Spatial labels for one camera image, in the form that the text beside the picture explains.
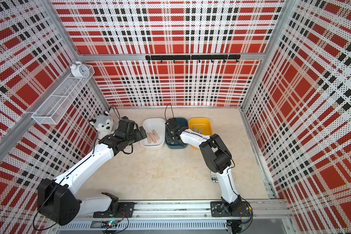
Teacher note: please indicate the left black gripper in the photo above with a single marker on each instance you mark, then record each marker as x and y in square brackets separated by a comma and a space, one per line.
[139, 137]

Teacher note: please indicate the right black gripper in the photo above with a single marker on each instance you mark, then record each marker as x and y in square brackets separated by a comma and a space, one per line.
[169, 138]

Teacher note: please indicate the pink knife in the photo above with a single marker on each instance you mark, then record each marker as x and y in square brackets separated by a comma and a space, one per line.
[153, 138]
[156, 134]
[149, 139]

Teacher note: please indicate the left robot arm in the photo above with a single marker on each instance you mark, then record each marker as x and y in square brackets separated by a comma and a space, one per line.
[57, 199]

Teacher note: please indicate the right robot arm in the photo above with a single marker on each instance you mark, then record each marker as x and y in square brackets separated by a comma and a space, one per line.
[216, 155]

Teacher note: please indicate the white storage box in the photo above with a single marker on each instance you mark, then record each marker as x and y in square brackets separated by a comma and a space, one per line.
[157, 124]

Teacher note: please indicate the dark teal storage box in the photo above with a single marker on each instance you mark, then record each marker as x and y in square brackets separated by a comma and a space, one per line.
[182, 122]

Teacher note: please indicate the yellow storage box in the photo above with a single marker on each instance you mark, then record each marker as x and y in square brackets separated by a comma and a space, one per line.
[203, 123]

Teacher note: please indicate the husky plush toy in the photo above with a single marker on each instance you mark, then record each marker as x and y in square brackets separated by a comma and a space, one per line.
[104, 124]

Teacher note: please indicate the white alarm clock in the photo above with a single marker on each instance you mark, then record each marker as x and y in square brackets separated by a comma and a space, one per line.
[79, 70]

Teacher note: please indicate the green circuit board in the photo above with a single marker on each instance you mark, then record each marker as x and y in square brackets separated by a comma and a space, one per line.
[108, 224]

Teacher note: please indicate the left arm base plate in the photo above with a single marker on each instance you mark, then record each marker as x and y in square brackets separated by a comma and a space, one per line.
[122, 210]

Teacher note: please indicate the black wall hook rail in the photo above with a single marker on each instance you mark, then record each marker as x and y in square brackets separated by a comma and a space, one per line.
[192, 57]

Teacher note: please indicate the white wire mesh shelf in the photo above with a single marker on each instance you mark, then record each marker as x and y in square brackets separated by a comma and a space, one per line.
[52, 110]

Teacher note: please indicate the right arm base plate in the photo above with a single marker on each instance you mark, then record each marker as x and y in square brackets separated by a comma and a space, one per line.
[221, 209]

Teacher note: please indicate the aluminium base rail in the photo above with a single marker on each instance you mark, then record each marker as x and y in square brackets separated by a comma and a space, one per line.
[197, 209]

